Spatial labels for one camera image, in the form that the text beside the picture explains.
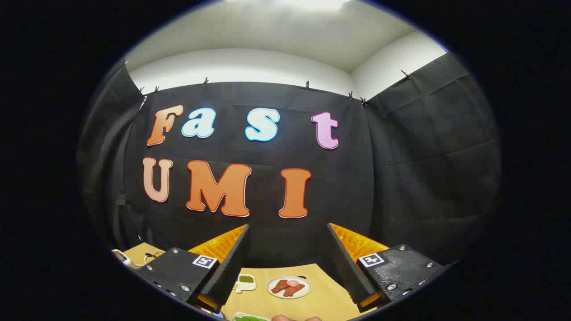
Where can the brown meat slice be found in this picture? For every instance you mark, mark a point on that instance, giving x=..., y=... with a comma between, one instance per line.
x=295, y=290
x=280, y=286

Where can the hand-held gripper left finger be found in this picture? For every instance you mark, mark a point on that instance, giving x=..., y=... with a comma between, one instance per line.
x=232, y=263

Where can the white toaster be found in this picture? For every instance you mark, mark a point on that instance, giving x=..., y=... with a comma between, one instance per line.
x=122, y=259

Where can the green lettuce leaf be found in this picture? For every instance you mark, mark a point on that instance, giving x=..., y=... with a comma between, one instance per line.
x=250, y=318

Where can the white oval plate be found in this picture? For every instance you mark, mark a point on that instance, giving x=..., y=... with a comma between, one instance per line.
x=273, y=290

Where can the white divided dish with beans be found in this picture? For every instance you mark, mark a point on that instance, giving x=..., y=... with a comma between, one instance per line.
x=246, y=286

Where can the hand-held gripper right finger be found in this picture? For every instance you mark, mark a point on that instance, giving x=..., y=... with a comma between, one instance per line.
x=343, y=263

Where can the row of black cloth clips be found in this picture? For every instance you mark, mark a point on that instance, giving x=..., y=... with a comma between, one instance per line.
x=307, y=86

